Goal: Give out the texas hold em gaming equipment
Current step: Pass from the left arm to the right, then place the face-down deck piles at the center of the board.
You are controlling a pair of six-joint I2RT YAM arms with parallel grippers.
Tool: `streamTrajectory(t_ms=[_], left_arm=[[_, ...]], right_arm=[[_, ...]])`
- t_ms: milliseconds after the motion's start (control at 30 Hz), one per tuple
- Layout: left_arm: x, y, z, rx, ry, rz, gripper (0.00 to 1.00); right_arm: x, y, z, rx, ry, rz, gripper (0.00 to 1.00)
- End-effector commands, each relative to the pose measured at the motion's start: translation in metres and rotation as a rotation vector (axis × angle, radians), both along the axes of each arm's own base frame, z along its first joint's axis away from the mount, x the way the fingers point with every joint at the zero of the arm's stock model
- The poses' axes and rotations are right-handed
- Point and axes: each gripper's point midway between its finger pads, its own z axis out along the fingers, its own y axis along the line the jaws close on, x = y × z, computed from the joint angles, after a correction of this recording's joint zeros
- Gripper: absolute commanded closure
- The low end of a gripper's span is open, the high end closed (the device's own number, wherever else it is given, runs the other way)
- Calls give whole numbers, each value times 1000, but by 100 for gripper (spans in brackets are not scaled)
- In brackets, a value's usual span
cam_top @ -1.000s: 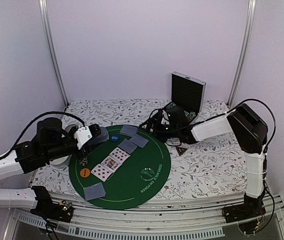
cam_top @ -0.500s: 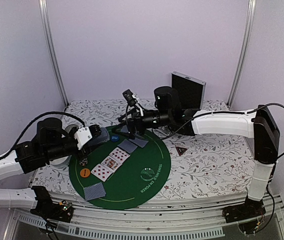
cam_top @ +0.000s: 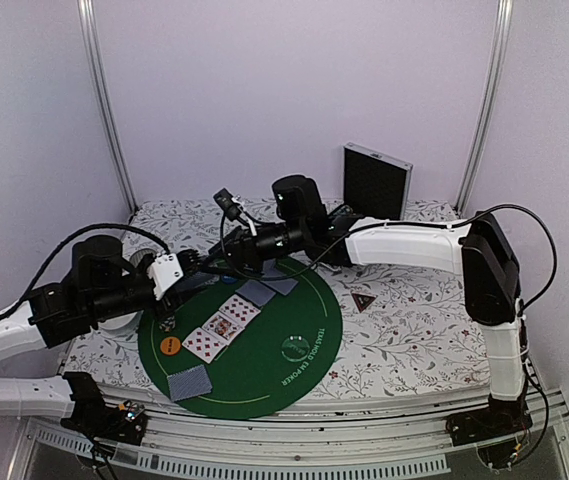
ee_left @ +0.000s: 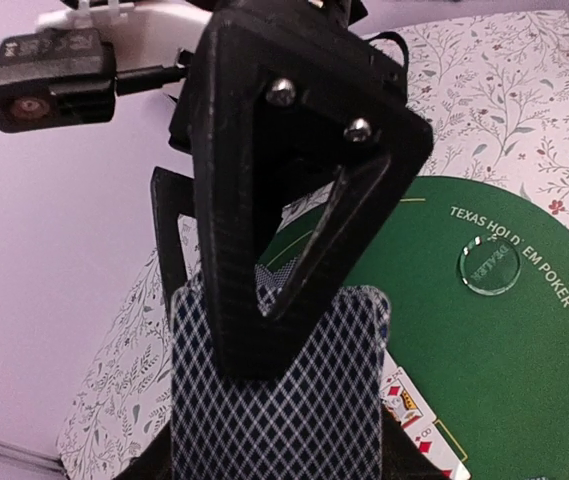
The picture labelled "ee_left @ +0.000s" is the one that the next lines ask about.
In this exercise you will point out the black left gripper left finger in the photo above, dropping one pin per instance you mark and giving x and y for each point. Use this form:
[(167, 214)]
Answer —
[(154, 463)]

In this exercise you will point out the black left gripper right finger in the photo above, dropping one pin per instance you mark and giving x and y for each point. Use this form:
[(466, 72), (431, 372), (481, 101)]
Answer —
[(401, 459)]

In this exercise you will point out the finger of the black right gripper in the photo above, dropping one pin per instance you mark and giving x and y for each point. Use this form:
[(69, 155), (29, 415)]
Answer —
[(172, 195), (281, 98)]

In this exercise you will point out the face up red eight card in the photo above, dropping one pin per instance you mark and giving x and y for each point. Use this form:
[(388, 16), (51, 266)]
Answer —
[(432, 445)]

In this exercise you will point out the face down community card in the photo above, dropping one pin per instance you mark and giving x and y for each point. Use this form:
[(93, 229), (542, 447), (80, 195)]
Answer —
[(270, 283)]

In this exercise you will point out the green round poker mat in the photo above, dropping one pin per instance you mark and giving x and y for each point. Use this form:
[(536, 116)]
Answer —
[(495, 370)]

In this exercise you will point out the clear dealer button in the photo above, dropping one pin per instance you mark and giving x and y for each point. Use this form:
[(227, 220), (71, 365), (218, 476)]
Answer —
[(489, 265)]

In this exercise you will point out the front aluminium rail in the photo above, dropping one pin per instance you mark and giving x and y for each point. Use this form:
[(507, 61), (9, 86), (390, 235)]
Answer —
[(29, 459)]

